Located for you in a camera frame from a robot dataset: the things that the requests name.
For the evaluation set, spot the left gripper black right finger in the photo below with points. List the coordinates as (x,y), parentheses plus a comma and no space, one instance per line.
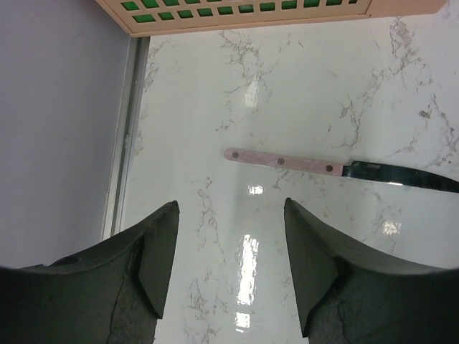
(349,292)

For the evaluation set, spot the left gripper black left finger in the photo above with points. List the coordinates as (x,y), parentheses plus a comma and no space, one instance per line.
(113,292)

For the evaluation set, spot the knife pink handle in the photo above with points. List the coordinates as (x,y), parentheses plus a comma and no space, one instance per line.
(378,172)

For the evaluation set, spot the peach file organizer rack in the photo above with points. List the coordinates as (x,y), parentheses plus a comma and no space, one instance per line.
(376,9)

